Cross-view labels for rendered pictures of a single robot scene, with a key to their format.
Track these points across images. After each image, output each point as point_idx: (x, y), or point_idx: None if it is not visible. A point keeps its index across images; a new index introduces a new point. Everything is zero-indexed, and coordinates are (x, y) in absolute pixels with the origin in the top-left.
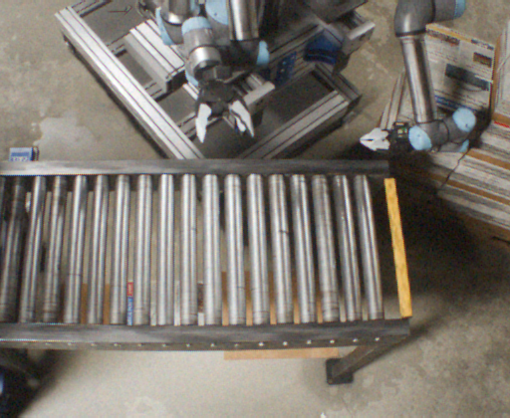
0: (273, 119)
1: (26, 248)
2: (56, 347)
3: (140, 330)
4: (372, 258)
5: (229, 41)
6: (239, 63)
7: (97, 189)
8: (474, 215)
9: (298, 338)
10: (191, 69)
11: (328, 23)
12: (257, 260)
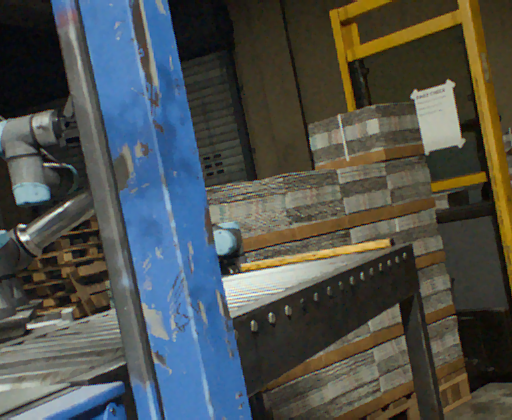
0: None
1: (50, 355)
2: (244, 380)
3: (282, 292)
4: (315, 261)
5: None
6: (61, 169)
7: (43, 338)
8: (318, 419)
9: (370, 259)
10: (46, 126)
11: (39, 305)
12: (259, 281)
